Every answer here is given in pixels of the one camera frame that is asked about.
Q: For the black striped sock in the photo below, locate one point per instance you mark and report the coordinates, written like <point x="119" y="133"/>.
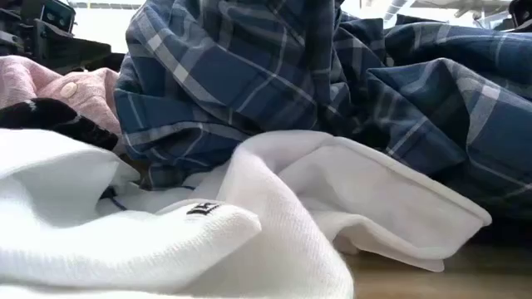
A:
<point x="41" y="112"/>

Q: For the long white sock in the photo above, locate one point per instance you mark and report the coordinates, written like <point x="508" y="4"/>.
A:
<point x="291" y="232"/>

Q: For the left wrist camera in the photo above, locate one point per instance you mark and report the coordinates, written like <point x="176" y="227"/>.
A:
<point x="58" y="14"/>

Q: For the blue plaid shirt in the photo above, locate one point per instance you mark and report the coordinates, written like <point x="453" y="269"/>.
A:
<point x="249" y="83"/>

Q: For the pink button shirt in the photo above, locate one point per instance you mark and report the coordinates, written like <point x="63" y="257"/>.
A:
<point x="91" y="95"/>

